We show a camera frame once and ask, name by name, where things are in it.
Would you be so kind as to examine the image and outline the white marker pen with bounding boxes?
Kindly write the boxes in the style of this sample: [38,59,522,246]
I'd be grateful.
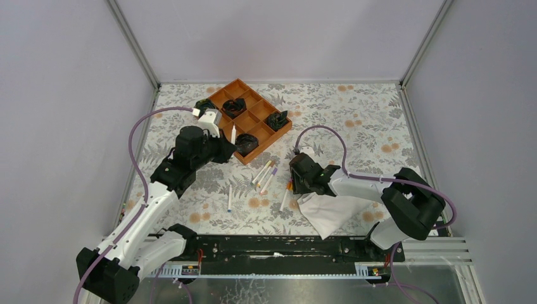
[279,189,292,212]
[231,124,237,144]
[256,167,273,187]

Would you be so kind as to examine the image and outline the white marker green end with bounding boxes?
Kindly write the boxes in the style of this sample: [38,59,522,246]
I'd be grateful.
[251,164,269,186]

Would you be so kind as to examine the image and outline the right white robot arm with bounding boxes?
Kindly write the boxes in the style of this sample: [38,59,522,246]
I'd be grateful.
[289,153,446,250]

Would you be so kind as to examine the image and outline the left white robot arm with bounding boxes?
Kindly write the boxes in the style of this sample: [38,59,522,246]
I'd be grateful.
[73,126,236,303]

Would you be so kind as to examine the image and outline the white folded cloth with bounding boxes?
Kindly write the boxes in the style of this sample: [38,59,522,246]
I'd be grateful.
[298,193,371,239]

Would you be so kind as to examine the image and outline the green patterned rolled tie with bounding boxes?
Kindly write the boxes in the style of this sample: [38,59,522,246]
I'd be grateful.
[194,98,218,116]

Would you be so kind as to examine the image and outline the dark blue rolled tie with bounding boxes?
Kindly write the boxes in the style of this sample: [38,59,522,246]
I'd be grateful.
[235,133,259,157]

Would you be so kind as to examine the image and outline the orange wooden compartment tray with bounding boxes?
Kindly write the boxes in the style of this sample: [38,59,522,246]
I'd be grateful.
[208,79,293,165]

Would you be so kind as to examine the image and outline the dark green rolled tie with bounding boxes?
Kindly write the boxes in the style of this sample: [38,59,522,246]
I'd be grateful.
[264,111,289,132]

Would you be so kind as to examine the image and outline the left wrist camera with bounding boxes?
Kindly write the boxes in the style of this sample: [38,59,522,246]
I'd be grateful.
[192,108,222,138]

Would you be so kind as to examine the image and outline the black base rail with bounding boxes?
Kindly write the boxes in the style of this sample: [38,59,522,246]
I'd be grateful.
[172,234,405,277]

